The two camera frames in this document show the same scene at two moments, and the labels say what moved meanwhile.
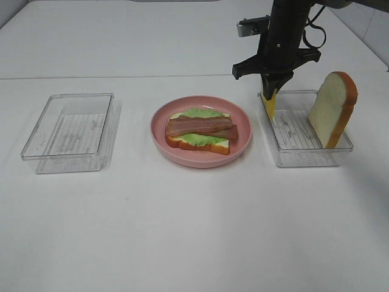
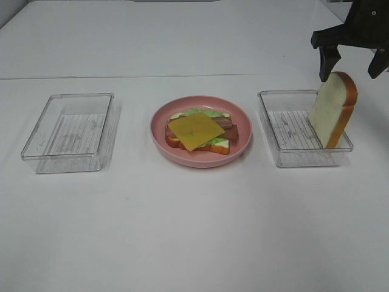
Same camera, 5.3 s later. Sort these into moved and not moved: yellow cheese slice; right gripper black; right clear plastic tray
Moved: right gripper black; yellow cheese slice
Not moved: right clear plastic tray
